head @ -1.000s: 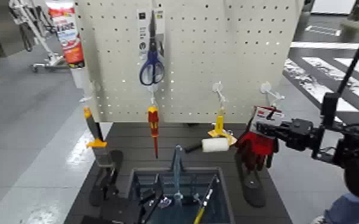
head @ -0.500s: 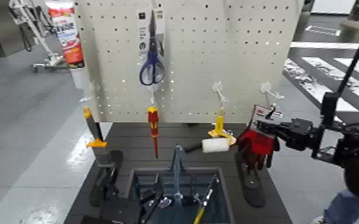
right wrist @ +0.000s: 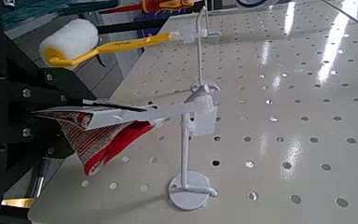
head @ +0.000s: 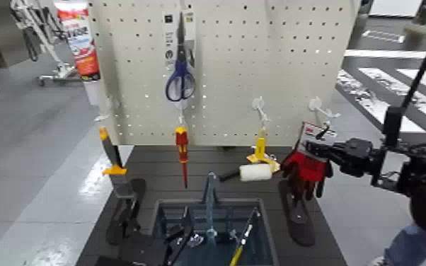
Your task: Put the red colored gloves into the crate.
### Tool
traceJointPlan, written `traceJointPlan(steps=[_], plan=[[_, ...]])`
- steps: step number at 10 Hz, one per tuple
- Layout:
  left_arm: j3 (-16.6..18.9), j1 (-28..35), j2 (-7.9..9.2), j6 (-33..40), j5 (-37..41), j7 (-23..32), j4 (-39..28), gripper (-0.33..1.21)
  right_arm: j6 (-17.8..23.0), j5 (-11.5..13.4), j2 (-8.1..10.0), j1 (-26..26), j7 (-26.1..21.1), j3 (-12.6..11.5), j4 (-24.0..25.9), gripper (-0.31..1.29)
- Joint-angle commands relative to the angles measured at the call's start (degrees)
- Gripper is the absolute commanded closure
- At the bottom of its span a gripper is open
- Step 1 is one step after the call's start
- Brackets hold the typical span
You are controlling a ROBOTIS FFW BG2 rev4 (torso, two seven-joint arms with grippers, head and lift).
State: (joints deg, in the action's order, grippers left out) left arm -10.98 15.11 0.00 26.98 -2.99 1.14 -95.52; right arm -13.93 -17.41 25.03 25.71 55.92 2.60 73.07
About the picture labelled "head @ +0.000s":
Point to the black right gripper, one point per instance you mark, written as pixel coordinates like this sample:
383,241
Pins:
354,158

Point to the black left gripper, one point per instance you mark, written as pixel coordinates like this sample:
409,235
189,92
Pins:
142,252

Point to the red gloves with card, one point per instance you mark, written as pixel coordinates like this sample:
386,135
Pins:
306,169

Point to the clear packaged silver item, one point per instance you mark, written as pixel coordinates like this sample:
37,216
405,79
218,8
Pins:
196,240

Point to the clear plastic hook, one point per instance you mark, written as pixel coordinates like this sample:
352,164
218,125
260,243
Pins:
182,106
314,104
258,104
109,103

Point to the black pegboard foot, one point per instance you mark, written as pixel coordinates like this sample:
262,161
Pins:
298,223
138,189

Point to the white paint roller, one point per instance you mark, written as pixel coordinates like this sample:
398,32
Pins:
255,172

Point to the red yellow screwdriver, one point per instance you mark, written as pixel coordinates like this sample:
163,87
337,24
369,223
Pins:
182,141

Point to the white pegboard panel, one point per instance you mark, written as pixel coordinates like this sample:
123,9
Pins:
235,74

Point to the blue jeans leg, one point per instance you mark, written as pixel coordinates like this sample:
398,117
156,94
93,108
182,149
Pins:
410,245

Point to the dark pillar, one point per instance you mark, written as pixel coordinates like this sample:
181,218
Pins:
361,18

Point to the blue scissors in packaging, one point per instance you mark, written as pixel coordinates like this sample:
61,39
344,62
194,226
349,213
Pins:
180,67

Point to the white wheeled stand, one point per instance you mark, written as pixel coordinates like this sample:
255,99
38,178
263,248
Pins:
63,70

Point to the red white sealant tube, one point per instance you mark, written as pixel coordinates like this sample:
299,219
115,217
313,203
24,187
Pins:
81,41

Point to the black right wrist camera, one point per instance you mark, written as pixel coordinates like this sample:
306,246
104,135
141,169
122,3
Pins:
393,120

